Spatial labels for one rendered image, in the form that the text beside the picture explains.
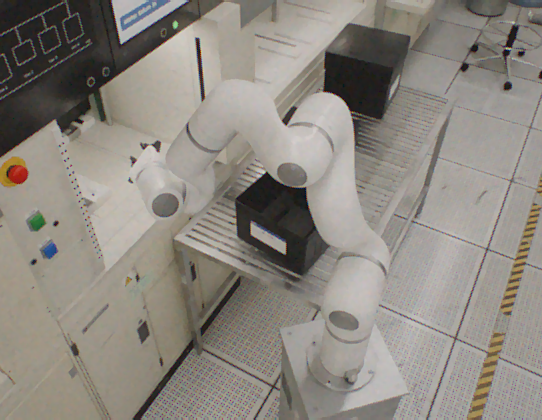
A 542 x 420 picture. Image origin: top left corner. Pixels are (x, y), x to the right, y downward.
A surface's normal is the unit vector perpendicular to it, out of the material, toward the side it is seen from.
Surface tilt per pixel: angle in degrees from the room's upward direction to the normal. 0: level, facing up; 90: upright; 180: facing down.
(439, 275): 0
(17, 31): 90
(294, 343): 0
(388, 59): 0
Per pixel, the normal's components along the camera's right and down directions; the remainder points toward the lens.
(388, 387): 0.00, -0.70
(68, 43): 0.87, 0.35
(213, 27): -0.49, 0.62
